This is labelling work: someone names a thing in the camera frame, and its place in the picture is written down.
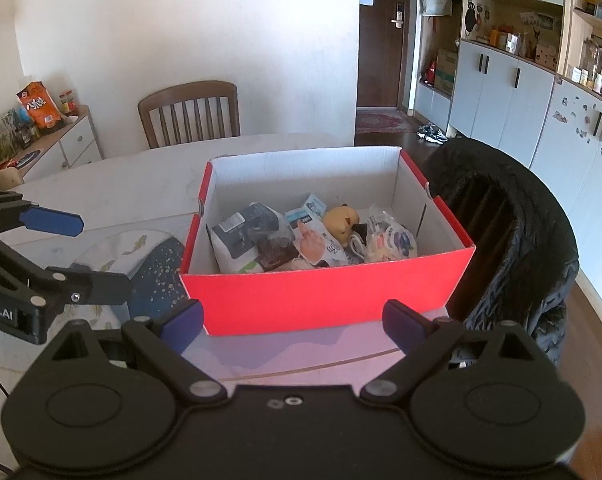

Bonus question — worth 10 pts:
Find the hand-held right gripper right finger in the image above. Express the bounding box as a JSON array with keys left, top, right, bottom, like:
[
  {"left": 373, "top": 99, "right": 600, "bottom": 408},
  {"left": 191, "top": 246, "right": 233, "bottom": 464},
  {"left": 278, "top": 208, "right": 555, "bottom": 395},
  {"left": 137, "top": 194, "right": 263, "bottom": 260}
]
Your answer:
[{"left": 359, "top": 299, "right": 539, "bottom": 403}]

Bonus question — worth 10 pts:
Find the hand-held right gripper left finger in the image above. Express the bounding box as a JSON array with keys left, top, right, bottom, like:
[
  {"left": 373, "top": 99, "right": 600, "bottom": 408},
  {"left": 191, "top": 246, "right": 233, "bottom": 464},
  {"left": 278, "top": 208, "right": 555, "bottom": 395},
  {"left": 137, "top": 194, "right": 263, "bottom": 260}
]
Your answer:
[{"left": 51, "top": 299, "right": 229, "bottom": 403}]

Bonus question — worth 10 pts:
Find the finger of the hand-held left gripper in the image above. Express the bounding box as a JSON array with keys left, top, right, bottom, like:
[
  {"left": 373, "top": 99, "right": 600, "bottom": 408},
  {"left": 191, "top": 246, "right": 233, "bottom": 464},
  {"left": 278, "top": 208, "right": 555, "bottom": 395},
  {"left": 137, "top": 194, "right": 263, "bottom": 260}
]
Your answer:
[
  {"left": 0, "top": 189, "right": 85, "bottom": 238},
  {"left": 0, "top": 232, "right": 134, "bottom": 313}
]

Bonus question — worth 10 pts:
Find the yellow bread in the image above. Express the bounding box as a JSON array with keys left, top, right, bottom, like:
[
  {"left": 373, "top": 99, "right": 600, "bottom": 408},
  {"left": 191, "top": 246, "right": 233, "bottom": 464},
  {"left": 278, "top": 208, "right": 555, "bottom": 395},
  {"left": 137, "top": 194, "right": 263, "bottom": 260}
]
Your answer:
[{"left": 363, "top": 203, "right": 418, "bottom": 263}]

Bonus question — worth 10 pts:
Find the blue and white wafer packet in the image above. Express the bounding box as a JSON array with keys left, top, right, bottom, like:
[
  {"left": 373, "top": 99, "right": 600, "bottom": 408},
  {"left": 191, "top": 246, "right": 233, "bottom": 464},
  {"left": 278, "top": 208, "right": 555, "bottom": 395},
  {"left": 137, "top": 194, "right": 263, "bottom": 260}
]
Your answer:
[{"left": 207, "top": 202, "right": 294, "bottom": 275}]

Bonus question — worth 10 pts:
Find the red cardboard box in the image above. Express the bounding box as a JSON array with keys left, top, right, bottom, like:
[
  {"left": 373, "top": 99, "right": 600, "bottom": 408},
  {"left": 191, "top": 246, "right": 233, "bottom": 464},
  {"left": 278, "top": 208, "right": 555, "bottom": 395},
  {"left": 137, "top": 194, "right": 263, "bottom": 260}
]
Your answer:
[{"left": 179, "top": 146, "right": 477, "bottom": 337}]

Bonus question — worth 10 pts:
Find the brown snack packet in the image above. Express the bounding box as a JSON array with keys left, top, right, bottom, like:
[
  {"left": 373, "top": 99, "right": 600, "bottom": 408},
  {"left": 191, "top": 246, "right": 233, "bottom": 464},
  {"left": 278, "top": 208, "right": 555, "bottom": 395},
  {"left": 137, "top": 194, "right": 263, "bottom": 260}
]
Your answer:
[{"left": 255, "top": 230, "right": 302, "bottom": 272}]

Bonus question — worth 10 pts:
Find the blue white picture packet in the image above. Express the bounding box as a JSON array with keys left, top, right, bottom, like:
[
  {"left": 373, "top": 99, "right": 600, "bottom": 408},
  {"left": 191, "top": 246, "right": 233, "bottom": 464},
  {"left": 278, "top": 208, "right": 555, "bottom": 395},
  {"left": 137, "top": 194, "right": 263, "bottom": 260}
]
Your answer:
[{"left": 293, "top": 217, "right": 352, "bottom": 267}]

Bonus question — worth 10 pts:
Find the yellow squishy animal toy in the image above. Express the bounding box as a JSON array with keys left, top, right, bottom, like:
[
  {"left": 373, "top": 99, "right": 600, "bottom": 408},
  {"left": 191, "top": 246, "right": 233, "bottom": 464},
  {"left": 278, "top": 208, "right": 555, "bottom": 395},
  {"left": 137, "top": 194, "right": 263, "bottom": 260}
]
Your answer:
[{"left": 322, "top": 203, "right": 361, "bottom": 241}]

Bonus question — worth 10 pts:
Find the small blue white carton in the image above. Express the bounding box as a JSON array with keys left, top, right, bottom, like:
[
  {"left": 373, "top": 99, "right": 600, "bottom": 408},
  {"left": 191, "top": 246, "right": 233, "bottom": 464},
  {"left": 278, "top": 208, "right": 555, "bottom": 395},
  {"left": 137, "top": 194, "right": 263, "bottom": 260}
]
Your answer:
[{"left": 285, "top": 194, "right": 328, "bottom": 226}]

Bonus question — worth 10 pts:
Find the white marble desktop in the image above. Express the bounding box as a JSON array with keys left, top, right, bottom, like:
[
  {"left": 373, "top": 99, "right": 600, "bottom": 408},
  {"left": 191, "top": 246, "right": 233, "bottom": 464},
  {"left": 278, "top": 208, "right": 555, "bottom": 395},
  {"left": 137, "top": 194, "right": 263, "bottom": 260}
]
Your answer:
[{"left": 0, "top": 132, "right": 462, "bottom": 461}]

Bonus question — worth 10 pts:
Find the round blue white placemat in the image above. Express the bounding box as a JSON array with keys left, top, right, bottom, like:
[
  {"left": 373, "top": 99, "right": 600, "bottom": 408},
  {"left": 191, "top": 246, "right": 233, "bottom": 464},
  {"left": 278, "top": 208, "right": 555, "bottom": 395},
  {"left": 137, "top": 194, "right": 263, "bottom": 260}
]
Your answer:
[{"left": 71, "top": 227, "right": 197, "bottom": 326}]

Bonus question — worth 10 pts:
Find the white side cabinet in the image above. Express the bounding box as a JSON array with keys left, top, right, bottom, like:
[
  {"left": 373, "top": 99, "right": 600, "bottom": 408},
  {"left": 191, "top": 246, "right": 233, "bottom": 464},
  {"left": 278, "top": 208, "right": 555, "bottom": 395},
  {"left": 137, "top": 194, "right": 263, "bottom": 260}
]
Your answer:
[{"left": 0, "top": 105, "right": 104, "bottom": 191}]

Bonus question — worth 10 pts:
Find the pile of small packets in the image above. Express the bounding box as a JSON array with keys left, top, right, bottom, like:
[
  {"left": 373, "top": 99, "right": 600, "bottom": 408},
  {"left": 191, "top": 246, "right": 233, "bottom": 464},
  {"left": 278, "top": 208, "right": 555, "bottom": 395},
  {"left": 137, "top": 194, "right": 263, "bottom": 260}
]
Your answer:
[{"left": 0, "top": 107, "right": 42, "bottom": 161}]

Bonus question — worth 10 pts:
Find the orange snack bag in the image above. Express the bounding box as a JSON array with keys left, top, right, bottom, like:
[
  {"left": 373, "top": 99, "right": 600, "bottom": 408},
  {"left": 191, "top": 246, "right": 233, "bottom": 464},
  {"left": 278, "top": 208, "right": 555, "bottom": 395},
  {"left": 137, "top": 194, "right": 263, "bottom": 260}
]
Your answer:
[{"left": 16, "top": 81, "right": 62, "bottom": 136}]

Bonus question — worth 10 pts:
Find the black puffer jacket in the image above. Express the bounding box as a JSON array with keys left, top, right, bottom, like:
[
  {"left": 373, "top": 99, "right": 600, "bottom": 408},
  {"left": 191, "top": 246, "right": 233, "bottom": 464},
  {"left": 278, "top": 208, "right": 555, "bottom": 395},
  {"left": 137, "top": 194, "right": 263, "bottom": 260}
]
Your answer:
[{"left": 425, "top": 137, "right": 580, "bottom": 366}]

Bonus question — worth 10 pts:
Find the pair of dark sneakers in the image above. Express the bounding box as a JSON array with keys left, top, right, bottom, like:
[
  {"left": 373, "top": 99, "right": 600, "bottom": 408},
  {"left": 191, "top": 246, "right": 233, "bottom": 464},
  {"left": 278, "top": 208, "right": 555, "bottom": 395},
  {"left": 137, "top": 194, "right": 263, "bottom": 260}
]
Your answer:
[{"left": 417, "top": 124, "right": 449, "bottom": 145}]

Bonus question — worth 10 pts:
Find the patterned door rug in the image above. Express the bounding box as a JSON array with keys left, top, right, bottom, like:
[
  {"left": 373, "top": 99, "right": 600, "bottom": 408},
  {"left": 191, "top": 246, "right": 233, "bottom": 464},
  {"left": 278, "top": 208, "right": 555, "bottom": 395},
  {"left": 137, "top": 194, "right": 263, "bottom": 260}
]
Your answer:
[{"left": 356, "top": 110, "right": 414, "bottom": 133}]

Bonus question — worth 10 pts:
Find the dark brown door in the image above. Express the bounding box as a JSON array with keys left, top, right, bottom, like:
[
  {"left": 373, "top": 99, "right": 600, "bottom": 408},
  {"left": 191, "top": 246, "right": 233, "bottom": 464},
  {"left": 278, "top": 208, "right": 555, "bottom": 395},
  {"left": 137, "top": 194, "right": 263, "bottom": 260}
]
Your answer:
[{"left": 359, "top": 0, "right": 412, "bottom": 110}]

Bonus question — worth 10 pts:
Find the clear glass jar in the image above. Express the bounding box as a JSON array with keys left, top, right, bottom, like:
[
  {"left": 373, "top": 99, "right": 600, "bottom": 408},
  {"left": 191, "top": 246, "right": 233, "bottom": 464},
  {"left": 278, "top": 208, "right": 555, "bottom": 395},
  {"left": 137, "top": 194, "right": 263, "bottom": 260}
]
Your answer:
[{"left": 581, "top": 37, "right": 602, "bottom": 86}]

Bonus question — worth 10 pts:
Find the grey wooden wall cabinet unit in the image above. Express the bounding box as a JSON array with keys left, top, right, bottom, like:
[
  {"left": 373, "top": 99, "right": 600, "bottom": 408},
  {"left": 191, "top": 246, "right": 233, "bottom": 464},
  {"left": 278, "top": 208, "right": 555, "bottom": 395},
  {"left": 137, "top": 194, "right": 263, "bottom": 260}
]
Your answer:
[{"left": 413, "top": 0, "right": 602, "bottom": 261}]

